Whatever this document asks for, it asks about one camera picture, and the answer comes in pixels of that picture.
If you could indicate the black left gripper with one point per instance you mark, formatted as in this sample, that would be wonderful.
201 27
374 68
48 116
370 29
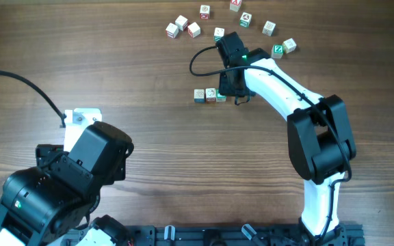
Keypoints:
46 154

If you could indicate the green letter block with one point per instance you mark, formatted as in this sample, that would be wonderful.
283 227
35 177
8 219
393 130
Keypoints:
219 97

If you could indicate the blue-sided white block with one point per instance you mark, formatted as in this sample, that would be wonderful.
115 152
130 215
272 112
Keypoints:
199 96

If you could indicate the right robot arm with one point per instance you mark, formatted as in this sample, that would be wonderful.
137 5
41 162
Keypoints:
320 139

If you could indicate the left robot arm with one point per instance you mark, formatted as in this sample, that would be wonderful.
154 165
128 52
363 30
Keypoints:
40 204

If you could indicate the green N block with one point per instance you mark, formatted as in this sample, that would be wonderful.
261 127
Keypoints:
218 33

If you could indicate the green ladybug block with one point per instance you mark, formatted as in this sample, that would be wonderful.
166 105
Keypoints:
245 19

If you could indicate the green Z block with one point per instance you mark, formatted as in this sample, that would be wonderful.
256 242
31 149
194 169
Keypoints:
277 51

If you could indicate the blue K block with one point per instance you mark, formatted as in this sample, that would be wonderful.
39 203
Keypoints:
268 28

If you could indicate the red animal sketch block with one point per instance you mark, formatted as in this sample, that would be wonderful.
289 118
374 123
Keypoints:
194 29

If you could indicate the red X block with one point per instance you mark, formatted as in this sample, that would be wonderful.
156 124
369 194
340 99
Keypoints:
235 5

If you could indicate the red Q block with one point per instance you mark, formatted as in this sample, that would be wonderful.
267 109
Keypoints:
204 11

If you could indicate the yellow turtle block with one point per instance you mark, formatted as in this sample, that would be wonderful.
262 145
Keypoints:
289 45

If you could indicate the red-edged white block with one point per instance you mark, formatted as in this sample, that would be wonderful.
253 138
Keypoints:
181 22

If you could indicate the red Z white block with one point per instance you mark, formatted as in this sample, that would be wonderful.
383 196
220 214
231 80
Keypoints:
172 30

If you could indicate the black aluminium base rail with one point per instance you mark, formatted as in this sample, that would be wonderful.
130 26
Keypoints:
275 235

